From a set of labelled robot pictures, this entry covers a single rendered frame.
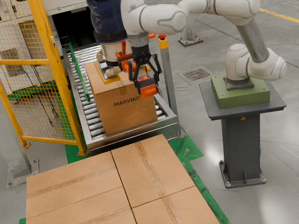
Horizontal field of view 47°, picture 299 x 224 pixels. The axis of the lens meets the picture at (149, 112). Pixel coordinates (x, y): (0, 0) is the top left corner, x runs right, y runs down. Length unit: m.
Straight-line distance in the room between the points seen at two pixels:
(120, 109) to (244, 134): 0.91
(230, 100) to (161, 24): 1.12
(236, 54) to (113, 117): 0.95
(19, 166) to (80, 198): 1.34
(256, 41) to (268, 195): 1.25
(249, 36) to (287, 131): 1.61
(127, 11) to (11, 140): 2.11
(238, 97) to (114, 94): 0.84
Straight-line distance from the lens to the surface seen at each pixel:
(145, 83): 1.58
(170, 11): 1.32
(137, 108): 2.48
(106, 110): 2.43
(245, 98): 2.33
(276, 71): 2.21
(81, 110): 2.96
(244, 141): 2.60
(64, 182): 2.34
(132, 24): 1.42
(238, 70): 2.31
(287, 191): 2.82
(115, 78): 2.01
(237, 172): 2.77
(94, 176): 2.30
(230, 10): 1.78
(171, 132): 2.63
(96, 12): 1.98
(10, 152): 3.34
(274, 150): 3.18
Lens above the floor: 1.99
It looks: 31 degrees down
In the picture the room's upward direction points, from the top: 11 degrees counter-clockwise
